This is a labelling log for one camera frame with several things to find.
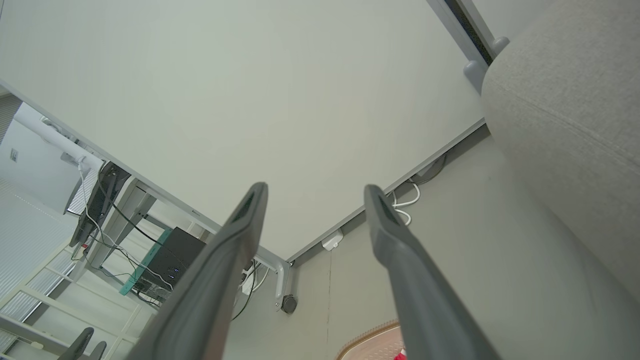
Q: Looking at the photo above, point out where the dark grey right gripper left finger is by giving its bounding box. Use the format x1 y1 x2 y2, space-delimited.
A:
125 182 270 360

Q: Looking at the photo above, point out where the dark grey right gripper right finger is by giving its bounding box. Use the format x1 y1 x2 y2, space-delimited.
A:
363 184 501 360

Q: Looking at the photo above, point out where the grey fabric sofa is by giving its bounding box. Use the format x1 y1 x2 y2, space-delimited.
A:
481 0 640 304

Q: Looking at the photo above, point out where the white power strip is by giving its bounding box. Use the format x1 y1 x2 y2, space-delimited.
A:
240 265 259 297

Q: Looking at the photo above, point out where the black computer tower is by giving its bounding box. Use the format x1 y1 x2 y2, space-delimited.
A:
132 227 207 302

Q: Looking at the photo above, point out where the grey partition foot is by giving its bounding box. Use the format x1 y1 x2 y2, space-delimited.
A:
255 252 293 313

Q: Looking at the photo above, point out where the teal computer holder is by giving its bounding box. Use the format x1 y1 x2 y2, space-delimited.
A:
119 227 174 297

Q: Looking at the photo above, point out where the white basket with wicker rim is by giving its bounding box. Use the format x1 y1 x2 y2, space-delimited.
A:
334 320 407 360

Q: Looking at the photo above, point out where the white power adapter box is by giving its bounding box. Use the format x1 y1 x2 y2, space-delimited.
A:
321 228 345 252

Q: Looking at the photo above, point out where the grey desk leg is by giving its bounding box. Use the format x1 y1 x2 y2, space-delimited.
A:
85 179 157 271

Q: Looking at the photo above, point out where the black monitor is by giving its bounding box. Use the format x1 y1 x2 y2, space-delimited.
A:
68 161 132 249

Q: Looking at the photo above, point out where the white coiled cable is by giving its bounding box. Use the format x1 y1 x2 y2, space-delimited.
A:
390 178 422 226

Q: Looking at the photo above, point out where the thin black floor cable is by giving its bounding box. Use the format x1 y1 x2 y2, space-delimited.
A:
412 152 449 186

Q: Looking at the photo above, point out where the thin white desk cable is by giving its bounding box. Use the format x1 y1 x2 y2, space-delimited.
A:
76 162 175 292

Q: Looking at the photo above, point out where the white wall pipe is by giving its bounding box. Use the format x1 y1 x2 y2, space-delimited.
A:
14 102 104 172

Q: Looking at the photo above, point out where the grey metal frame leg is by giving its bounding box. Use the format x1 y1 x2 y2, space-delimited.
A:
462 60 489 94
489 36 511 57

